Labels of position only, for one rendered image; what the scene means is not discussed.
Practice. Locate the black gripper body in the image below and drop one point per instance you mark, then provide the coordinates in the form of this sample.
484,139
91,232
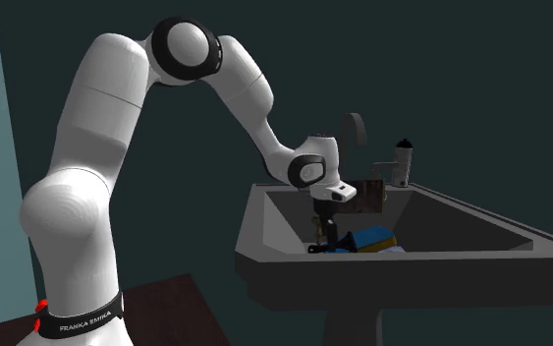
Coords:
323,210

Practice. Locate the pale flat cloth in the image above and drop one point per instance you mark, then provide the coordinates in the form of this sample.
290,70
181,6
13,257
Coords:
394,249

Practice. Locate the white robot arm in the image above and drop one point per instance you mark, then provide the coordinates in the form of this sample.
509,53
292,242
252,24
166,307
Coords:
89,144

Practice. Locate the grey pedestal sink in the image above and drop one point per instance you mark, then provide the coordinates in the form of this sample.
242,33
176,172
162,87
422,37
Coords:
400,278

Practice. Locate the white bottle with black cap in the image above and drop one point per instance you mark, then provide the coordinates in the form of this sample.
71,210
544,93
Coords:
403,163

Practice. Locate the grey curved faucet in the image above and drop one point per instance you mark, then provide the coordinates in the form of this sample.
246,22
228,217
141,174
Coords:
354,121

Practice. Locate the brown box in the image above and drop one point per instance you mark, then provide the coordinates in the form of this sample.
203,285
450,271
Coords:
369,199

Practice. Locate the blue and yellow sponge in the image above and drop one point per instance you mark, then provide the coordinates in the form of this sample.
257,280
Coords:
372,236

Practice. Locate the small brass figure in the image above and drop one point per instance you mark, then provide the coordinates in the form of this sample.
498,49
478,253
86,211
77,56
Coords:
317,232

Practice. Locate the dark brown robot stand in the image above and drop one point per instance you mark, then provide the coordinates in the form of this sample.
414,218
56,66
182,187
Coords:
170,311

